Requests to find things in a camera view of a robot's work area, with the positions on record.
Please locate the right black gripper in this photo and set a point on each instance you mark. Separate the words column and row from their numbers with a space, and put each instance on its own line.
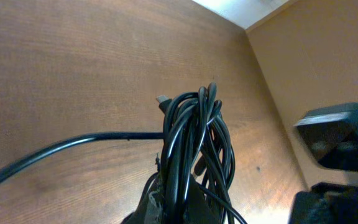
column 326, row 203

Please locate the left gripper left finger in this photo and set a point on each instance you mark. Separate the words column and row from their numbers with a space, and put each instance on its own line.
column 151, row 206

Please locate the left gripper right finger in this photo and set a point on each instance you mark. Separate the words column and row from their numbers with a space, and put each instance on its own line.
column 197, row 210

